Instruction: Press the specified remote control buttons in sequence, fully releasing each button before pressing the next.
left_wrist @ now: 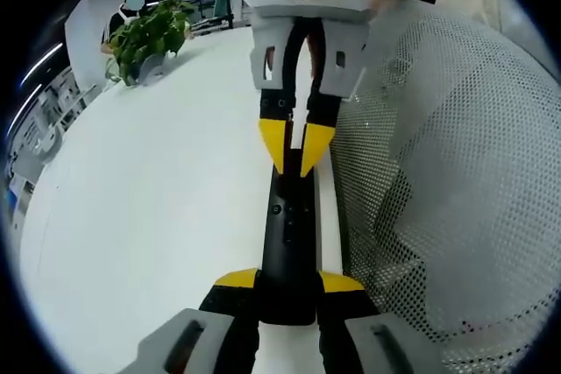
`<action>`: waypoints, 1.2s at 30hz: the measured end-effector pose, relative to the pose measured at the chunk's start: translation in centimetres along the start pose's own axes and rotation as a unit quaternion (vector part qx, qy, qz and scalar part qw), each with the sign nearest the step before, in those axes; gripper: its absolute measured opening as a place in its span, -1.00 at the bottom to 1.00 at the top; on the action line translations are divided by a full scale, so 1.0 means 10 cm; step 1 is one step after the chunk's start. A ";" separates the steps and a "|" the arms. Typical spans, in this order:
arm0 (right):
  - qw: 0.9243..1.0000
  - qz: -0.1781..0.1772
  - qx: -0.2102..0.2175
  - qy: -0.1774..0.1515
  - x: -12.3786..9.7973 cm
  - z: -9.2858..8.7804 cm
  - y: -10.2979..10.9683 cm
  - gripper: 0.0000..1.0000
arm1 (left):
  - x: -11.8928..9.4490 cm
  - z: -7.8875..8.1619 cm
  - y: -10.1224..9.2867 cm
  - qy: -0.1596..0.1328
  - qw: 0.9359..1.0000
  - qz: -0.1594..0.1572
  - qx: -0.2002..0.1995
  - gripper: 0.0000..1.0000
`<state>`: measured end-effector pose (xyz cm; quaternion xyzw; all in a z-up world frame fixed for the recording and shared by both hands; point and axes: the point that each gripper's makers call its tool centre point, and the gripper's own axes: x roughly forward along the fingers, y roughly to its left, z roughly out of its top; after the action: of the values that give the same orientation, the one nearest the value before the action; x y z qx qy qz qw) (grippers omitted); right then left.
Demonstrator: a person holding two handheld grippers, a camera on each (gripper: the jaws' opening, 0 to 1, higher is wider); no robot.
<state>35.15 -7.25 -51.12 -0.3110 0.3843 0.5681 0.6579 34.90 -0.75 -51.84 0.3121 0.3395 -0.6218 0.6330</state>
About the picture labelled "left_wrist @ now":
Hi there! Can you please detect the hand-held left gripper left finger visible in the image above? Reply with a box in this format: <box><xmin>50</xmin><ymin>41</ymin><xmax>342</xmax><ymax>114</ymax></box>
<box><xmin>131</xmin><ymin>267</ymin><xmax>264</xmax><ymax>374</ymax></box>

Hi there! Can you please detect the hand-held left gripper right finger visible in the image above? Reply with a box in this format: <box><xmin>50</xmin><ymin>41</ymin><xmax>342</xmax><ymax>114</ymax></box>
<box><xmin>315</xmin><ymin>269</ymin><xmax>444</xmax><ymax>374</ymax></box>

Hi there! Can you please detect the black remote control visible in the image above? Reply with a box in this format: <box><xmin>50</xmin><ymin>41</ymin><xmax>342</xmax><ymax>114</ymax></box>
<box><xmin>261</xmin><ymin>148</ymin><xmax>322</xmax><ymax>328</ymax></box>

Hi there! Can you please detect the grey plant pot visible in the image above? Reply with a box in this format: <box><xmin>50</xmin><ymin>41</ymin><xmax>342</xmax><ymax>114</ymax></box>
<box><xmin>136</xmin><ymin>52</ymin><xmax>170</xmax><ymax>87</ymax></box>

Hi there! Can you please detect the grey mesh chair back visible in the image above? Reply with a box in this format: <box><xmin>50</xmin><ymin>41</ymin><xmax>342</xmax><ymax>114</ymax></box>
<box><xmin>330</xmin><ymin>10</ymin><xmax>561</xmax><ymax>374</ymax></box>

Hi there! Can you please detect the green leafy plant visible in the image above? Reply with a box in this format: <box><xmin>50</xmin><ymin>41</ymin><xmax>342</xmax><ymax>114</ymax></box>
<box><xmin>106</xmin><ymin>0</ymin><xmax>195</xmax><ymax>87</ymax></box>

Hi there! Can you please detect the white square pillar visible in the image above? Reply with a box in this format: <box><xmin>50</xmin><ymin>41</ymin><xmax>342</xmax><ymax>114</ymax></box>
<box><xmin>64</xmin><ymin>0</ymin><xmax>132</xmax><ymax>90</ymax></box>

